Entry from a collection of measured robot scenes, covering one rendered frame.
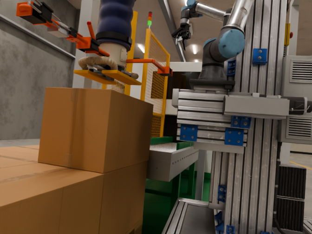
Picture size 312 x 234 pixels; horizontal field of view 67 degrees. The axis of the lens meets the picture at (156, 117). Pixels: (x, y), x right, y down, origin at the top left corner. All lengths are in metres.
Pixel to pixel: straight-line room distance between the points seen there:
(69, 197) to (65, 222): 0.09
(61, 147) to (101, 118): 0.28
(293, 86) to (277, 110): 0.34
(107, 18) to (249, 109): 0.96
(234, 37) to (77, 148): 0.91
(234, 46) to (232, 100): 0.25
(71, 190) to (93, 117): 0.38
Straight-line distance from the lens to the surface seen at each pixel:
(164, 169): 1.74
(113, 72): 1.32
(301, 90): 1.46
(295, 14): 5.06
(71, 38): 1.25
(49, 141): 1.34
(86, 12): 3.20
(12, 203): 0.79
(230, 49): 1.16
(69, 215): 1.00
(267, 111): 1.13
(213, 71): 1.26
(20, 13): 1.09
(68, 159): 1.27
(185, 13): 2.18
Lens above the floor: 0.78
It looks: 2 degrees up
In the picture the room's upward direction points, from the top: 5 degrees clockwise
